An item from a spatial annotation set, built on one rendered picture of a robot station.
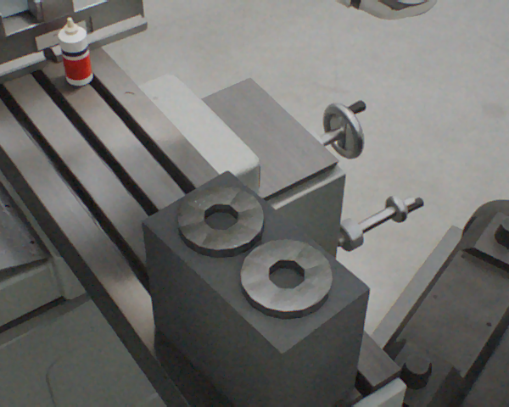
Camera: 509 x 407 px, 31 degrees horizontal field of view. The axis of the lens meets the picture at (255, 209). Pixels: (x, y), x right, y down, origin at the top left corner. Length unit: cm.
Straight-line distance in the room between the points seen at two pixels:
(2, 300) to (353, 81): 180
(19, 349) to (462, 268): 76
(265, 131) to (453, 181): 110
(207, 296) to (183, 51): 215
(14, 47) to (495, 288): 89
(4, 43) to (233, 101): 46
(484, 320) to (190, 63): 166
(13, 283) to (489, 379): 76
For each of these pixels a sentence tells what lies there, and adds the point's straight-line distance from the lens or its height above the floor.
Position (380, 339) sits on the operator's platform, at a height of 40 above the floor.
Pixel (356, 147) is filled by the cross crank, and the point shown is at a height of 64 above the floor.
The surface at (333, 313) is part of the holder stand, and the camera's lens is 87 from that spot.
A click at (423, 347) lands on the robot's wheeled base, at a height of 59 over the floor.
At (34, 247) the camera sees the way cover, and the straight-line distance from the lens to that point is 129.
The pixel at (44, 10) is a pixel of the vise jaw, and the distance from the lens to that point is 142.
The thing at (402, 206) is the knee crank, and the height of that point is 54.
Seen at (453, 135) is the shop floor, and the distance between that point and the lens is 277.
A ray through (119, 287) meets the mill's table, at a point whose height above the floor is 94.
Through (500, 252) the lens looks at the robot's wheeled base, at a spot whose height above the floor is 61.
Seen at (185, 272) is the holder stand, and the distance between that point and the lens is 92.
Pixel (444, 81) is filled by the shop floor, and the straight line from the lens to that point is 296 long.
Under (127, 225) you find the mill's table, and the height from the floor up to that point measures 94.
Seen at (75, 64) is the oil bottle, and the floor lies 98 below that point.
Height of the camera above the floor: 183
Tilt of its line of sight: 47 degrees down
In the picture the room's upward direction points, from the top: 1 degrees clockwise
